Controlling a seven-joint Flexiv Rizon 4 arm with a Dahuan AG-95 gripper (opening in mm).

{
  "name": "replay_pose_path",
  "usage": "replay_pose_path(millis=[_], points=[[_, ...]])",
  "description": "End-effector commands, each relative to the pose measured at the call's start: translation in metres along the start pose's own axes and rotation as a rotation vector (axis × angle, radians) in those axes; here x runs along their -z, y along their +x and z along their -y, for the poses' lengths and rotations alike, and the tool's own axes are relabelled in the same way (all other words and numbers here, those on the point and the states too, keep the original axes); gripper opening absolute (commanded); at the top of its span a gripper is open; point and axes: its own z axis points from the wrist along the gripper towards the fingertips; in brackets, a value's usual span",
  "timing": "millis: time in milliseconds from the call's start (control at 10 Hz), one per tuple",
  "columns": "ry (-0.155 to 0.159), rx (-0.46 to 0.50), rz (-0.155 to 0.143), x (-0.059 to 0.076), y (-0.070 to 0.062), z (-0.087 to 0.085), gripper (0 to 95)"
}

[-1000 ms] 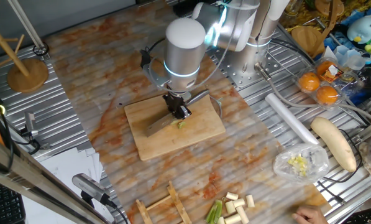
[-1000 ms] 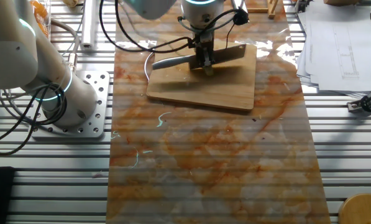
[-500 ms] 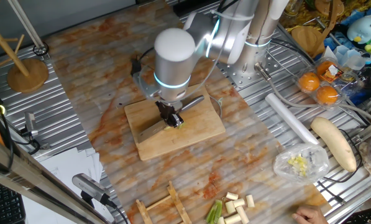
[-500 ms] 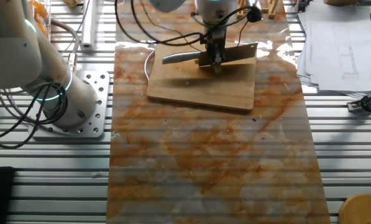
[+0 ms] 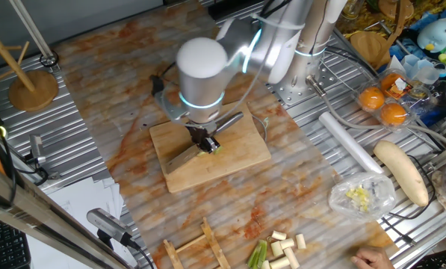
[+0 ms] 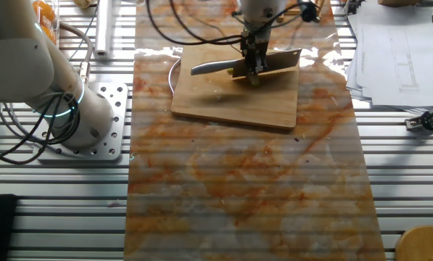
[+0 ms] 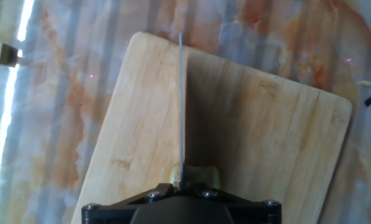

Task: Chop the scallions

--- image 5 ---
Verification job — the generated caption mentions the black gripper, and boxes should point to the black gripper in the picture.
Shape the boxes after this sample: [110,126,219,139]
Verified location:
[187,122,223,154]

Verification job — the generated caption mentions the steel cleaver knife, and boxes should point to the steel cleaver knife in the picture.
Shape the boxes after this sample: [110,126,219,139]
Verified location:
[165,111,245,175]

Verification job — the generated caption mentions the wooden knife rack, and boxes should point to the wooden knife rack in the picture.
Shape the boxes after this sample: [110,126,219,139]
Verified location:
[162,217,232,269]

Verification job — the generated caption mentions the person hand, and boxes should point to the person hand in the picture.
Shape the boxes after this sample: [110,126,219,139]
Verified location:
[350,246,397,269]

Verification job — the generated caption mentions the wooden cutting board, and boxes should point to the wooden cutting board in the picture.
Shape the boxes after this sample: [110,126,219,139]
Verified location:
[149,99,273,194]

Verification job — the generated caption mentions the orange marble patterned mat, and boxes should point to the orange marble patterned mat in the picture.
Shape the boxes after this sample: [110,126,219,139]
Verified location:
[52,0,399,269]

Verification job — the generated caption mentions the green scallion leaves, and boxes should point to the green scallion leaves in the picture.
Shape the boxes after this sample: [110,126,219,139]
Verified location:
[247,239,268,269]

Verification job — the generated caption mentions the white plastic wrap roll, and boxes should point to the white plastic wrap roll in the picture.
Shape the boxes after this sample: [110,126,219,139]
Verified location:
[318,111,384,175]

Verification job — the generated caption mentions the white paper sheets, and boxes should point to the white paper sheets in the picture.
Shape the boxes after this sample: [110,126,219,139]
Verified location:
[26,175,141,269]

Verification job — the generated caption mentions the chopped scallion bits pile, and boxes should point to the chopped scallion bits pile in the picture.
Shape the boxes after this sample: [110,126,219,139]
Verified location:
[344,185,371,213]

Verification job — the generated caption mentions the orange fruit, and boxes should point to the orange fruit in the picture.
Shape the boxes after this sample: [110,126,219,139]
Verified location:
[358,86,386,111]
[379,102,408,126]
[380,72,406,94]

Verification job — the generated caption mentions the clear plastic bag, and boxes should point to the clear plastic bag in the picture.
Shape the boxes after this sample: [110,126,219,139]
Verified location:
[327,171,397,224]

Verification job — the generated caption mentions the wooden cup tree stand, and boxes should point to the wooden cup tree stand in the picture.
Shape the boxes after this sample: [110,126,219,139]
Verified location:
[0,0,60,113]

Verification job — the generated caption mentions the wooden hanger stand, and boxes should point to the wooden hanger stand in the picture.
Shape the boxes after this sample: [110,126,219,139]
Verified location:
[349,0,416,71]

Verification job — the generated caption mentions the white daikon radish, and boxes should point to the white daikon radish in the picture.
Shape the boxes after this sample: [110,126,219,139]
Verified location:
[373,140,430,208]

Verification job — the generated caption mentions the glass jar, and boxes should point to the glass jar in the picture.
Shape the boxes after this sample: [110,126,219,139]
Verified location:
[342,0,362,19]

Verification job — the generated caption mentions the white tripod leg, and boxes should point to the white tripod leg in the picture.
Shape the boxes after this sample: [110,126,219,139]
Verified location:
[7,0,61,70]

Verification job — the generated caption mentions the black keyboard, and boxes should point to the black keyboard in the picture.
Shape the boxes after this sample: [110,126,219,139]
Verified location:
[0,214,32,269]

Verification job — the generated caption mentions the clear plastic measuring cup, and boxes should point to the clear plastic measuring cup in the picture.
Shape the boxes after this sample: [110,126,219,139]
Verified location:
[401,54,446,85]

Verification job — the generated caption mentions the blue cloth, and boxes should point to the blue cloth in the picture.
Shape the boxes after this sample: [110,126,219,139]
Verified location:
[388,7,446,128]

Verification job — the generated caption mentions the glass bowl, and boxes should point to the glass bowl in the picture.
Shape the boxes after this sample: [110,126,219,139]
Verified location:
[430,79,446,107]

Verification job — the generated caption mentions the blue plush toy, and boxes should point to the blue plush toy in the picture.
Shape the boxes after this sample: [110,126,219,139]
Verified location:
[416,18,446,53]

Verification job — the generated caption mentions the black printed box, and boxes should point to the black printed box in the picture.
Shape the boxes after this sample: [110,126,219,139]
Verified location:
[411,247,446,269]

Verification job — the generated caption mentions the wrist camera on silver bracket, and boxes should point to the wrist camera on silver bracket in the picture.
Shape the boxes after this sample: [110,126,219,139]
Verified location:
[149,74,190,123]

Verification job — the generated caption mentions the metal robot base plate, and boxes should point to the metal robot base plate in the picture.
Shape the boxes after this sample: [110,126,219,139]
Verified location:
[270,55,339,107]

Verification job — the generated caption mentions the gray corrugated hose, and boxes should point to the gray corrugated hose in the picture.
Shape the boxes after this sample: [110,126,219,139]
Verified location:
[305,73,446,147]

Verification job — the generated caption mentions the silver depth camera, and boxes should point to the silver depth camera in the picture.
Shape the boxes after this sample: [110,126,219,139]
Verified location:
[86,208,136,250]

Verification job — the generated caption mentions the small silver camera on mount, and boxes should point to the small silver camera on mount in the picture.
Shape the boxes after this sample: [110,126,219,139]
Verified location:
[27,133,48,166]

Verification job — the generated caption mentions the metal frame bar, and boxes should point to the metal frame bar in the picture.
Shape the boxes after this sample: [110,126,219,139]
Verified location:
[0,158,130,269]

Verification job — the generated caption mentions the thin black cable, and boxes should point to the thin black cable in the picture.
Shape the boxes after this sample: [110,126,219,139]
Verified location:
[381,155,439,244]

